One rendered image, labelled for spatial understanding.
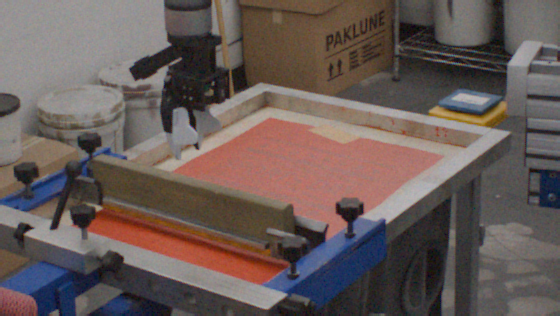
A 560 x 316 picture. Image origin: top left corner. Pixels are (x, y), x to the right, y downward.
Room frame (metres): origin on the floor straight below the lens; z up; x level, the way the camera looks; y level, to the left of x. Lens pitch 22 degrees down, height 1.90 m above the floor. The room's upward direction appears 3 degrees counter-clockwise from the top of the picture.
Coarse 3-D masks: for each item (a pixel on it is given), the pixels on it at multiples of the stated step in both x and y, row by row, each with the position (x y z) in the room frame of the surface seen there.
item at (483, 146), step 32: (256, 96) 2.50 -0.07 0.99; (288, 96) 2.49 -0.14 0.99; (320, 96) 2.47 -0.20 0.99; (384, 128) 2.35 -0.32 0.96; (416, 128) 2.30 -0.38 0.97; (448, 128) 2.26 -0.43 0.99; (480, 128) 2.25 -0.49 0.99; (128, 160) 2.18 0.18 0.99; (160, 160) 2.25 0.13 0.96; (448, 160) 2.10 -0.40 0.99; (480, 160) 2.12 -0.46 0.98; (416, 192) 1.97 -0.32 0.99; (448, 192) 2.02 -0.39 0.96
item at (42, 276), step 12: (36, 264) 1.68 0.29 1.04; (48, 264) 1.67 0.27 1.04; (24, 276) 1.64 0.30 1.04; (36, 276) 1.64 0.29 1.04; (48, 276) 1.64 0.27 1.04; (60, 276) 1.64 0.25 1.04; (72, 276) 1.65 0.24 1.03; (84, 276) 1.67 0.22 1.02; (96, 276) 1.69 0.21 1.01; (12, 288) 1.61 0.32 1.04; (24, 288) 1.60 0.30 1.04; (36, 288) 1.60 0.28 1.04; (48, 288) 1.62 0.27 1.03; (84, 288) 1.67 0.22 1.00; (36, 300) 1.60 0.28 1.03; (48, 300) 1.61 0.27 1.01; (48, 312) 1.61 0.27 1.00
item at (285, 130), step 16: (256, 128) 2.40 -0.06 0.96; (272, 128) 2.39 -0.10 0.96; (288, 128) 2.39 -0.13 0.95; (304, 128) 2.38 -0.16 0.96; (224, 144) 2.32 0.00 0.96; (240, 144) 2.32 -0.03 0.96; (304, 144) 2.30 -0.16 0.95; (320, 144) 2.29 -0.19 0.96; (336, 144) 2.29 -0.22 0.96; (192, 160) 2.25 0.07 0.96; (208, 160) 2.24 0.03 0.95; (192, 176) 2.17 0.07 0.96; (96, 224) 1.98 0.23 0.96; (112, 224) 1.98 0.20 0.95; (128, 224) 1.98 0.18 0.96; (144, 224) 1.97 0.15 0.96; (160, 224) 1.97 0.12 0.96; (128, 240) 1.91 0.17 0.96; (144, 240) 1.91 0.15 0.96; (160, 240) 1.91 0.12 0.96; (176, 240) 1.90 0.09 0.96
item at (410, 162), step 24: (360, 144) 2.28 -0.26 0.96; (384, 144) 2.28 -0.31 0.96; (408, 168) 2.15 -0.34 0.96; (360, 192) 2.06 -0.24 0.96; (384, 192) 2.05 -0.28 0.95; (336, 216) 1.96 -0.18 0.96; (360, 216) 1.96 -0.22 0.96; (192, 240) 1.90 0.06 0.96; (192, 264) 1.81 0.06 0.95; (216, 264) 1.81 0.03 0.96; (240, 264) 1.81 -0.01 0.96; (264, 264) 1.80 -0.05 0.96; (288, 264) 1.80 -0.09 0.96
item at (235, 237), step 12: (108, 204) 1.99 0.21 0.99; (120, 204) 1.98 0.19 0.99; (132, 204) 1.97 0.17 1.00; (156, 216) 1.93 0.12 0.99; (168, 216) 1.91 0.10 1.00; (180, 216) 1.91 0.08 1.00; (192, 228) 1.88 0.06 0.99; (204, 228) 1.86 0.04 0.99; (216, 228) 1.86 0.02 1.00; (228, 240) 1.83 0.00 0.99; (240, 240) 1.82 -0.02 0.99; (252, 240) 1.81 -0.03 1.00
